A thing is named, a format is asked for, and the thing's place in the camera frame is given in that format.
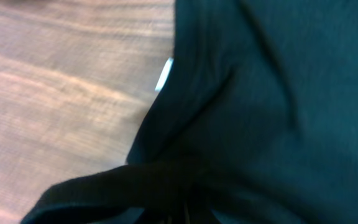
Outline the black t-shirt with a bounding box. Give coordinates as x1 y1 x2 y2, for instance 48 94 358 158
23 0 358 223

